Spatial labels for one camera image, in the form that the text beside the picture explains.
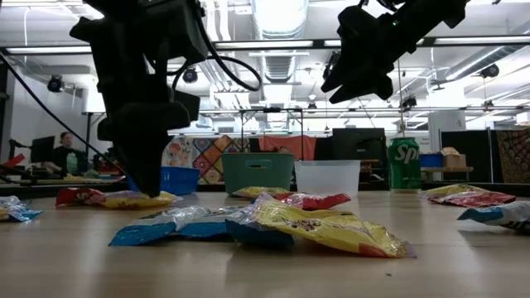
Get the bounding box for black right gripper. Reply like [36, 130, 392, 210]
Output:
[320, 6, 419, 104]

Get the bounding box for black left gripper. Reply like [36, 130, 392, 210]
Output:
[97, 61, 191, 198]

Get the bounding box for blue white candy packet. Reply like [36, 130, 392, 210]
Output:
[0, 195, 44, 224]
[177, 205, 249, 240]
[108, 206, 210, 248]
[224, 217, 296, 249]
[456, 200, 530, 233]

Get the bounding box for red Skittles candy packet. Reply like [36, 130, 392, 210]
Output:
[273, 191, 353, 211]
[427, 190, 518, 209]
[55, 186, 107, 207]

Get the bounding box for blue plastic basket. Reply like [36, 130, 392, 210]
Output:
[126, 166, 201, 196]

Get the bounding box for colourful patchwork quilt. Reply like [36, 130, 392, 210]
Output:
[161, 134, 252, 185]

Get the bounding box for black computer monitor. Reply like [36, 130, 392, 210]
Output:
[29, 135, 56, 165]
[314, 127, 388, 162]

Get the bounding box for person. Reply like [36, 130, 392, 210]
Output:
[43, 131, 90, 177]

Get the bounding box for orange cloth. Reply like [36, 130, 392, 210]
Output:
[258, 134, 318, 161]

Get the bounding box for green Sprite soda can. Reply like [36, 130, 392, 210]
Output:
[387, 137, 422, 192]

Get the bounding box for white LED light bar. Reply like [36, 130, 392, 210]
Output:
[432, 36, 530, 46]
[4, 45, 93, 55]
[213, 39, 316, 50]

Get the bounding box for black ceiling spotlight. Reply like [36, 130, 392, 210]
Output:
[181, 66, 200, 84]
[46, 74, 66, 94]
[479, 63, 501, 79]

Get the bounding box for clear plastic container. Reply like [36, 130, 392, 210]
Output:
[293, 159, 362, 198]

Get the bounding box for blue storage bin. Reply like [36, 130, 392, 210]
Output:
[420, 153, 444, 169]

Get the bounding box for teal plastic bin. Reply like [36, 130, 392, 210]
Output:
[220, 151, 296, 196]

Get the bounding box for brown cardboard box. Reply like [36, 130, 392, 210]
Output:
[441, 147, 468, 169]

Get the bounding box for dark brown patterned cloth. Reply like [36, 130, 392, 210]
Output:
[495, 128, 530, 184]

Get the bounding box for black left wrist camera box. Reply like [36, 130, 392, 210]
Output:
[172, 89, 202, 122]

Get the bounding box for black metal table frame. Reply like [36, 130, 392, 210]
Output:
[0, 180, 530, 199]

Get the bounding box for black hanging cable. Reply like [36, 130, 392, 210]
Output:
[0, 52, 128, 177]

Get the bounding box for black left camera cable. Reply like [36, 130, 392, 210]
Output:
[167, 0, 263, 93]

